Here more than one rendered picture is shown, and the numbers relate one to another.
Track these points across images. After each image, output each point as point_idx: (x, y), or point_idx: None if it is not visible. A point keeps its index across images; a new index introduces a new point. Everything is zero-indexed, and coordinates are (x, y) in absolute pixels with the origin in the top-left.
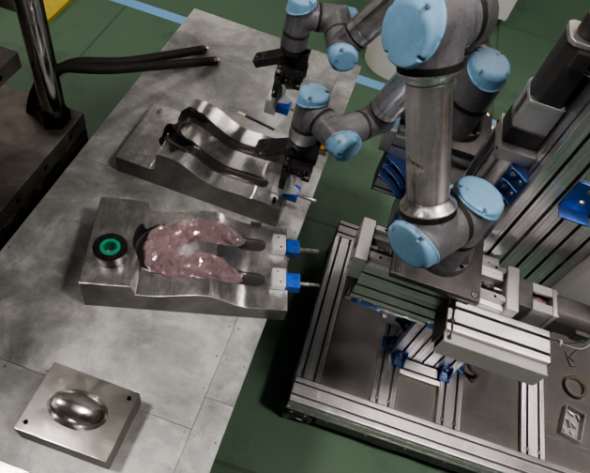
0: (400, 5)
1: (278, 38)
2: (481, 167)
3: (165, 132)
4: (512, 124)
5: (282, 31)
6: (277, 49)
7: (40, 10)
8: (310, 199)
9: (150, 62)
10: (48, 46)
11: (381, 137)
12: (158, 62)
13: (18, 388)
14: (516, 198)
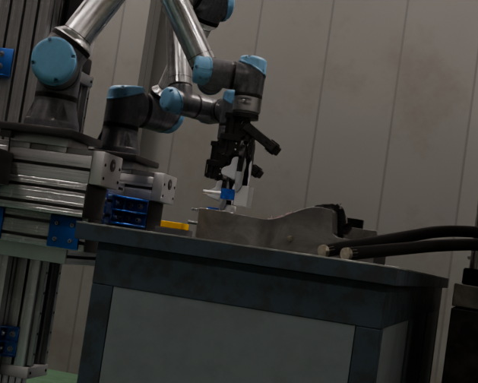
0: None
1: (228, 242)
2: (85, 106)
3: (349, 230)
4: (90, 60)
5: (260, 103)
6: (258, 130)
7: None
8: (197, 208)
9: (402, 231)
10: None
11: (113, 183)
12: (393, 232)
13: None
14: None
